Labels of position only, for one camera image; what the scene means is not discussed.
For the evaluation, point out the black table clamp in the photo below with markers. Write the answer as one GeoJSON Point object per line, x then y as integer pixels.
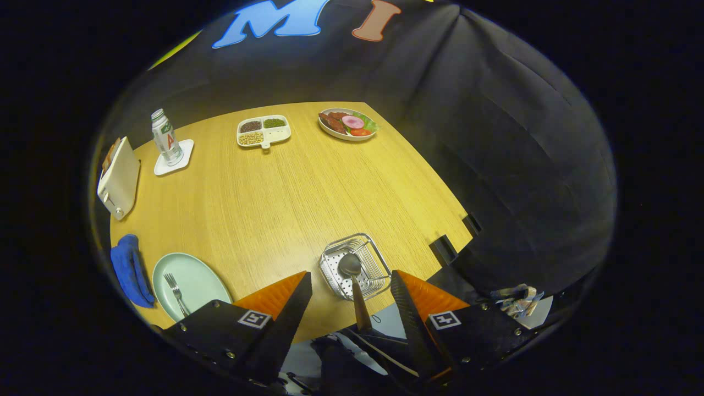
{"type": "Point", "coordinates": [443, 250]}
{"type": "Point", "coordinates": [472, 224]}

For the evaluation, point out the white square coaster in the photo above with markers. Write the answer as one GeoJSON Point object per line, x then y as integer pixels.
{"type": "Point", "coordinates": [187, 149]}

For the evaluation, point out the white toaster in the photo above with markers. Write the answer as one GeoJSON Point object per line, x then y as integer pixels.
{"type": "Point", "coordinates": [124, 176]}

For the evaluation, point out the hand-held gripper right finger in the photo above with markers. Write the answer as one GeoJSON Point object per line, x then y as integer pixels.
{"type": "Point", "coordinates": [412, 324]}

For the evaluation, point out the brown meat slices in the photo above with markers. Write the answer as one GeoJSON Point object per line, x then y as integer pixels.
{"type": "Point", "coordinates": [333, 121]}

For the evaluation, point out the pink ham slice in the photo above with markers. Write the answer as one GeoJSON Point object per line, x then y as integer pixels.
{"type": "Point", "coordinates": [352, 121]}

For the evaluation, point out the black backdrop cloth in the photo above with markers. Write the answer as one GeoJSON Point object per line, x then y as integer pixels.
{"type": "Point", "coordinates": [495, 137]}

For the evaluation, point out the red tomato slice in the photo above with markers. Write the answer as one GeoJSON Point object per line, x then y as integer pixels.
{"type": "Point", "coordinates": [360, 132]}

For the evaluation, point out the blue towel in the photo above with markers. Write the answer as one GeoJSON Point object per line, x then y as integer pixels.
{"type": "Point", "coordinates": [129, 269]}

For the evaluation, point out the oval white food plate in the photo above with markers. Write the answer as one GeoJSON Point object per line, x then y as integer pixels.
{"type": "Point", "coordinates": [341, 137]}

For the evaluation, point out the patterned cloth bag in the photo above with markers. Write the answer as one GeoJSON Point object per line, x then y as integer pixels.
{"type": "Point", "coordinates": [520, 300]}

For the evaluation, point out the toast slice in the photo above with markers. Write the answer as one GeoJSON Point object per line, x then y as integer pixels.
{"type": "Point", "coordinates": [107, 162]}
{"type": "Point", "coordinates": [115, 147]}

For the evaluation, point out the green lettuce leaf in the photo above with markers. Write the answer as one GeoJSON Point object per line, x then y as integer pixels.
{"type": "Point", "coordinates": [369, 124]}

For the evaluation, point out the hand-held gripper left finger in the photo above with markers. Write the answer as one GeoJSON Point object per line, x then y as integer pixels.
{"type": "Point", "coordinates": [289, 324]}

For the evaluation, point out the small white drink bottle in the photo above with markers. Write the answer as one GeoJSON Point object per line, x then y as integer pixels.
{"type": "Point", "coordinates": [166, 140]}

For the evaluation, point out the light green plate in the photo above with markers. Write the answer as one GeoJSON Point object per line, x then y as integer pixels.
{"type": "Point", "coordinates": [198, 280]}

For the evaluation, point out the white divided dish with grains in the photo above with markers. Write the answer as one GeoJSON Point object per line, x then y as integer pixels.
{"type": "Point", "coordinates": [278, 135]}

